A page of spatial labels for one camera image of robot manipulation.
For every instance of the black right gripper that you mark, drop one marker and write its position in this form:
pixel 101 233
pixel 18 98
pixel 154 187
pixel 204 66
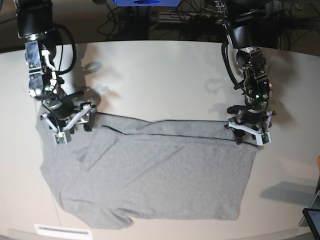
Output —
pixel 61 106

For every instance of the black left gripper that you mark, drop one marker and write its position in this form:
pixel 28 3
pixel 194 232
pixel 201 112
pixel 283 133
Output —
pixel 250 115

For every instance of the grey T-shirt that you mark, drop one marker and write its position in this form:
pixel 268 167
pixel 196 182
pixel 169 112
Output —
pixel 129 168

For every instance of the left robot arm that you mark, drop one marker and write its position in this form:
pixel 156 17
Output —
pixel 237 18

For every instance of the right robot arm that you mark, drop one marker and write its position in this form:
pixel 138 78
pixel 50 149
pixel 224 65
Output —
pixel 35 24

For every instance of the black tablet with stand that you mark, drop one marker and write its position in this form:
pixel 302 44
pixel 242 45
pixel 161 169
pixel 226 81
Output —
pixel 311 214

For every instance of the white label strip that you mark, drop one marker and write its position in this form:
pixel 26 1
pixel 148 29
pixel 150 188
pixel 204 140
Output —
pixel 62 232

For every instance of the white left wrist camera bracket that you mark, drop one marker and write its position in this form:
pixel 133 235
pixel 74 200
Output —
pixel 261 136

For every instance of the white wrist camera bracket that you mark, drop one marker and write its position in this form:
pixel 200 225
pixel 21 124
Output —
pixel 261 136
pixel 61 133

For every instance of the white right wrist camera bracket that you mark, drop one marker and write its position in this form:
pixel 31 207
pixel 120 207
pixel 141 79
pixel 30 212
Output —
pixel 61 133

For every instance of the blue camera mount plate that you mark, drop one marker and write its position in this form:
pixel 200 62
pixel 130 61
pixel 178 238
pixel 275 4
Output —
pixel 145 3

